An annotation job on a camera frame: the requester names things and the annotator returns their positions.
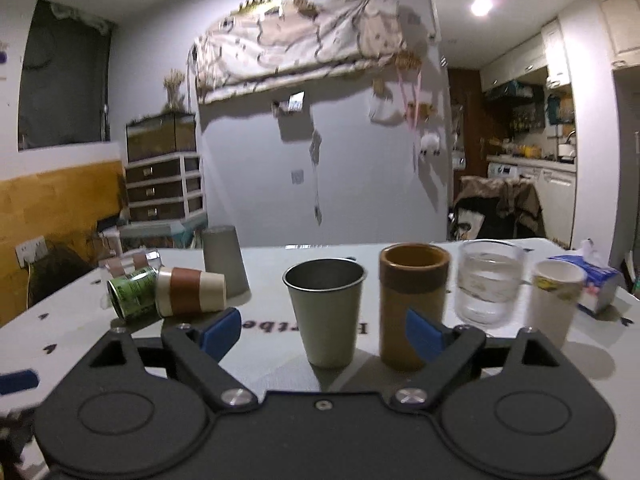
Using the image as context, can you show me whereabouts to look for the wall power socket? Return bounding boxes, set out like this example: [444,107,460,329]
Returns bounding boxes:
[15,236,49,267]

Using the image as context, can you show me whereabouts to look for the grey plastic cup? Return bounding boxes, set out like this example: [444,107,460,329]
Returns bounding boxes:
[201,224,251,297]

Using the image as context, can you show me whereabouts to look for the blue white tissue pack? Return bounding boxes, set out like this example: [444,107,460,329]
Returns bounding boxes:
[547,239,627,317]

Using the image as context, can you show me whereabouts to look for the stainless steel cup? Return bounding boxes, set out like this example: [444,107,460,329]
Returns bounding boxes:
[282,258,369,369]

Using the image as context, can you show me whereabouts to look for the white brown drawer unit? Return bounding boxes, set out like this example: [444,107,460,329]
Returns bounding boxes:
[123,152,207,224]

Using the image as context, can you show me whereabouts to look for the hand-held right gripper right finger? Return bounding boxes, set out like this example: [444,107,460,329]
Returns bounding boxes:
[392,308,559,412]

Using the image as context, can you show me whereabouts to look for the white washing machine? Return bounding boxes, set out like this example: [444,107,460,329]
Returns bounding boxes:
[486,162,538,187]

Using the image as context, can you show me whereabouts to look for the pale printed wall cloth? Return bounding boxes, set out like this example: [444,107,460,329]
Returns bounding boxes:
[191,0,407,107]

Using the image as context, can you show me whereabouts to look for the white kitchen wall cabinets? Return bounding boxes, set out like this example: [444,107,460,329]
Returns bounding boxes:
[479,17,574,93]

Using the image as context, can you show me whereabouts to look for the white tall cupboard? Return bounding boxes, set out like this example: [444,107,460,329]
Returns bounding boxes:
[589,0,640,70]

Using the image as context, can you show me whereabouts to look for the glass terrarium tank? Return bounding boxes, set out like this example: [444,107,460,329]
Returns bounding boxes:
[124,109,198,164]

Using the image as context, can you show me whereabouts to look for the cream cup with brown band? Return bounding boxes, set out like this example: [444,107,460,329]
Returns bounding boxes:
[154,266,229,319]

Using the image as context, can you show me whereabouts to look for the green tin can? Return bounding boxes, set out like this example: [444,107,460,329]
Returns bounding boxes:
[107,266,161,322]

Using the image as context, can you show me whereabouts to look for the clear drinking glass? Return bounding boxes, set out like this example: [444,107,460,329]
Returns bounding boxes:
[456,239,529,329]

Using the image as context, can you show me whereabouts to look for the white plush wall toy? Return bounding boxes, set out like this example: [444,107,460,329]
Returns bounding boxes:
[417,131,442,157]

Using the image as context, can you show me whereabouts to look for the white paper cup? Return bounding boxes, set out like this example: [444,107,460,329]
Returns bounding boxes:
[529,259,587,350]

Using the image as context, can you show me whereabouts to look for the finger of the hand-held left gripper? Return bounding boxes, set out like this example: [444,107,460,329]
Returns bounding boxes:
[0,369,40,395]

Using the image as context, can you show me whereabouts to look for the chair draped with brown cloth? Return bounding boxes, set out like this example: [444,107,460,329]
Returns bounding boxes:
[450,174,546,242]

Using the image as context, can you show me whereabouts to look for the dried plant bunch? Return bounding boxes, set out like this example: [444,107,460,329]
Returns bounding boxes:
[162,68,189,114]

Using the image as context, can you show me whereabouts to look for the dark window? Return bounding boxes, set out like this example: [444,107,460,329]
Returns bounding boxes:
[17,0,119,152]

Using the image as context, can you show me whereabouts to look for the brown cylindrical cup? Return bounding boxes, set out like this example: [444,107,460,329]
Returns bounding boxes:
[378,242,454,373]

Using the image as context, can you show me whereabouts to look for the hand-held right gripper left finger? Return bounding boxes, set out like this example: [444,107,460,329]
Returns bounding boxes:
[86,307,259,412]

